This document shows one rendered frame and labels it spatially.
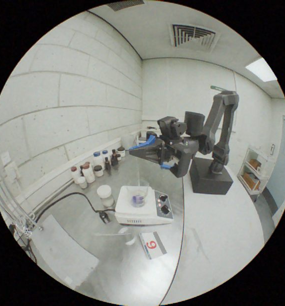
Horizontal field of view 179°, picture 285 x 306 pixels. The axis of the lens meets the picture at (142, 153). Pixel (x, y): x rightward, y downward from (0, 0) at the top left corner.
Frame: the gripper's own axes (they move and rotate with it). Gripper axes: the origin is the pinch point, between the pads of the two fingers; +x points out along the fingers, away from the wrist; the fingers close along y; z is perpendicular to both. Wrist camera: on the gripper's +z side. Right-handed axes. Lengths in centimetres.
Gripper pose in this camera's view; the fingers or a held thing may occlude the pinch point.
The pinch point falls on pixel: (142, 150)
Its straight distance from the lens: 21.5
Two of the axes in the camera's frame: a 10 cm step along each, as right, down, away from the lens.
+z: 0.1, -9.2, -3.9
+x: -9.5, 1.1, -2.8
